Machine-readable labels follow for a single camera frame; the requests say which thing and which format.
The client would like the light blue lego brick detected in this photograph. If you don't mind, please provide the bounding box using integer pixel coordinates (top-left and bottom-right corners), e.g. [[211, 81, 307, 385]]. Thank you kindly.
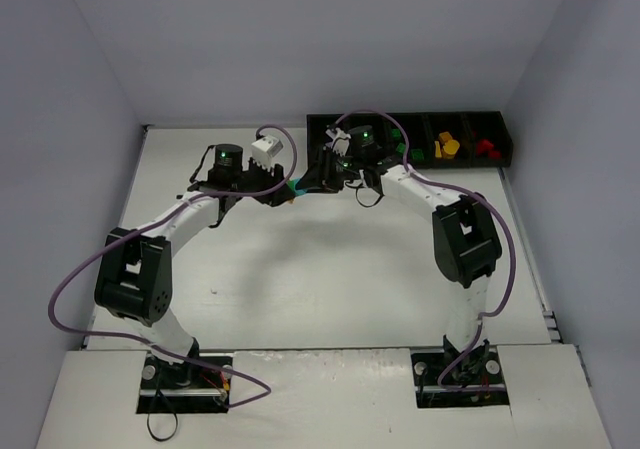
[[292, 179, 308, 197]]

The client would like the green curved lego brick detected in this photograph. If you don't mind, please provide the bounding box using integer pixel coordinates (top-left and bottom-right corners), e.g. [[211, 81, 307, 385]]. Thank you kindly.
[[411, 149, 425, 161]]

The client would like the yellow butterfly oval lego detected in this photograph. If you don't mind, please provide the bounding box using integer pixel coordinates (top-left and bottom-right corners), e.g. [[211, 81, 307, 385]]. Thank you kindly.
[[441, 139, 460, 159]]

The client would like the red arch lego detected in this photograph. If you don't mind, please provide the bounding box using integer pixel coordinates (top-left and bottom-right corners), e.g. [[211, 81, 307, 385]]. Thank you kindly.
[[475, 139, 494, 157]]

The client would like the yellow 2x4 lego brick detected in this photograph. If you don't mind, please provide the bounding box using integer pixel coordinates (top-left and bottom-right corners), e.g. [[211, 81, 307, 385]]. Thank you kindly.
[[434, 141, 443, 159]]

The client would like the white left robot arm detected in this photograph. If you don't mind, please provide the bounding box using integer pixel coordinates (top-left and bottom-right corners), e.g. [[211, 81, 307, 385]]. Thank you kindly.
[[94, 135, 295, 364]]

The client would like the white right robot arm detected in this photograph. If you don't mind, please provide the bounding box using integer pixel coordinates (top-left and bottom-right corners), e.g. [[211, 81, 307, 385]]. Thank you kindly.
[[295, 125, 502, 353]]

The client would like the black container row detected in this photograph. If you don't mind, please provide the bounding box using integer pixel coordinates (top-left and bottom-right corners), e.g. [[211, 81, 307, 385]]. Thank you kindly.
[[339, 111, 514, 169]]

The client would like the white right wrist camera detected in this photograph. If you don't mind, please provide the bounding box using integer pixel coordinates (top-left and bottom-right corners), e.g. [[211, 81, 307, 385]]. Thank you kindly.
[[325, 128, 351, 156]]

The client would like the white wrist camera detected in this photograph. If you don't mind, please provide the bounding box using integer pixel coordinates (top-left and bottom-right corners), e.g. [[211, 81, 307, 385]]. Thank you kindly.
[[251, 135, 283, 170], [325, 128, 351, 156]]

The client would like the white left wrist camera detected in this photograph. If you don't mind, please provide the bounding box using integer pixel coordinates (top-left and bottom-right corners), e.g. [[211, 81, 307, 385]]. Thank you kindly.
[[251, 135, 283, 170]]

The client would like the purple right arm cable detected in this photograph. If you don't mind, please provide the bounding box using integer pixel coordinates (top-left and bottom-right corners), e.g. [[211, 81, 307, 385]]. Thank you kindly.
[[332, 111, 519, 390]]

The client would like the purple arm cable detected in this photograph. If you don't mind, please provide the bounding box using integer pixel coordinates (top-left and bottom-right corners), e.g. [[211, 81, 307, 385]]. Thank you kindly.
[[47, 124, 301, 410], [332, 111, 519, 390]]

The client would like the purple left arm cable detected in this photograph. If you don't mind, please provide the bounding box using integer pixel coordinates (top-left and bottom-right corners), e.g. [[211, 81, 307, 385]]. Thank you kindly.
[[47, 124, 301, 410]]

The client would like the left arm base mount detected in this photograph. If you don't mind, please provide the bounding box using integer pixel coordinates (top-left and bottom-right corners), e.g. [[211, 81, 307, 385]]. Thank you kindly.
[[136, 354, 233, 443]]

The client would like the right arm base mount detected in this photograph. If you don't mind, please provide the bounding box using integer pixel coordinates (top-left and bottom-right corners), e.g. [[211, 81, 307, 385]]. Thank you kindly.
[[410, 340, 510, 409]]

